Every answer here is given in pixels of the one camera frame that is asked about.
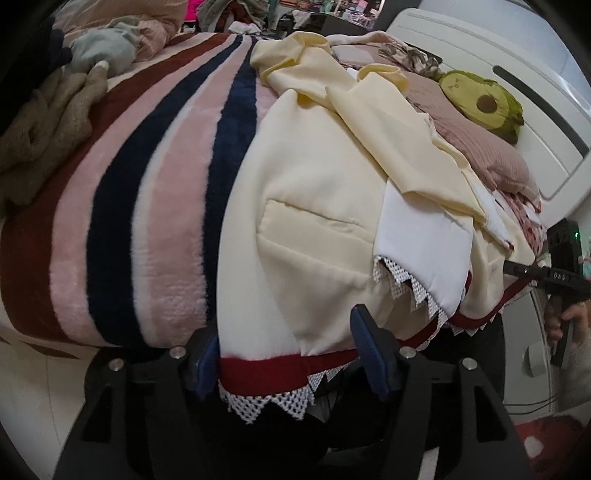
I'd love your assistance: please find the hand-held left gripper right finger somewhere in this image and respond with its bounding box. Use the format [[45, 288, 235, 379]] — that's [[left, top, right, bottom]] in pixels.
[[349, 304, 541, 480]]

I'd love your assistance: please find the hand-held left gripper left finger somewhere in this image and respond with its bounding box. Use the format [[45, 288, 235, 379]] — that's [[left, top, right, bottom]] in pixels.
[[53, 325, 222, 480]]

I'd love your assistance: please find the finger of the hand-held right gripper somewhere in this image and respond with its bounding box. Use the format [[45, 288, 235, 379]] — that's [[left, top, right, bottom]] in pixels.
[[503, 260, 546, 286]]

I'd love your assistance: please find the cream dress with red hem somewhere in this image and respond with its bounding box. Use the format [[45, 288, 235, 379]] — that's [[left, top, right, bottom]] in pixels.
[[216, 31, 550, 425]]

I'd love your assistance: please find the clothes pile on chair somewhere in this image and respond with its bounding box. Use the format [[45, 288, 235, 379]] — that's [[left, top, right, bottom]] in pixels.
[[201, 0, 296, 34]]

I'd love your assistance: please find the person's right hand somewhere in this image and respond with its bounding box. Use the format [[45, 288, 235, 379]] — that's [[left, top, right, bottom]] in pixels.
[[543, 298, 591, 347]]

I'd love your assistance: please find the avocado plush pillow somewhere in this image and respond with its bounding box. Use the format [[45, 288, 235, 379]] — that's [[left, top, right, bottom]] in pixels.
[[438, 69, 526, 144]]

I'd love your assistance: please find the red floor mat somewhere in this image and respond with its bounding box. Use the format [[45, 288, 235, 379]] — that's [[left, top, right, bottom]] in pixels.
[[508, 415, 591, 480]]

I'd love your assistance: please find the striped fleece blanket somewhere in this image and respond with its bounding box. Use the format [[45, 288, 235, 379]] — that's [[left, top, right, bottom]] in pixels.
[[0, 32, 278, 361]]

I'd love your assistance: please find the floral cloth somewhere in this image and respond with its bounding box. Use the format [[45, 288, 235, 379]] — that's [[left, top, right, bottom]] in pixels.
[[376, 41, 444, 81]]

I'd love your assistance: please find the pink white pillow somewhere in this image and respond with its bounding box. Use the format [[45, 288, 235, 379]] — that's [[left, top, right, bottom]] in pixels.
[[330, 31, 402, 65]]

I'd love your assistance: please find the beige knitted garment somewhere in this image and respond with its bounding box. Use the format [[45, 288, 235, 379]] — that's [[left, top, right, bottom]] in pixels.
[[0, 62, 109, 206]]

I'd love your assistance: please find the dark desk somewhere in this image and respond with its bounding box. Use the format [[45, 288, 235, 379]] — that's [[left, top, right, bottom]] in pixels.
[[295, 11, 384, 38]]

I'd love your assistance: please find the grey green garment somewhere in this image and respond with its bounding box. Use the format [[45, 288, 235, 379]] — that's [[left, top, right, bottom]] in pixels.
[[69, 18, 141, 77]]

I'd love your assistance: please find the rolled pink grey quilt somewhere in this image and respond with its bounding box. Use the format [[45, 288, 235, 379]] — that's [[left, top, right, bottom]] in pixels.
[[51, 0, 190, 61]]

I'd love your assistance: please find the dark navy knitted cloth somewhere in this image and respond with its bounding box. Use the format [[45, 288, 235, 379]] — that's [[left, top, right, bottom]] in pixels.
[[28, 14, 75, 75]]

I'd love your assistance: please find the black cable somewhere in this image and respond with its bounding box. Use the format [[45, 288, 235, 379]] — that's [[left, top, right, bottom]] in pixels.
[[505, 392, 568, 414]]

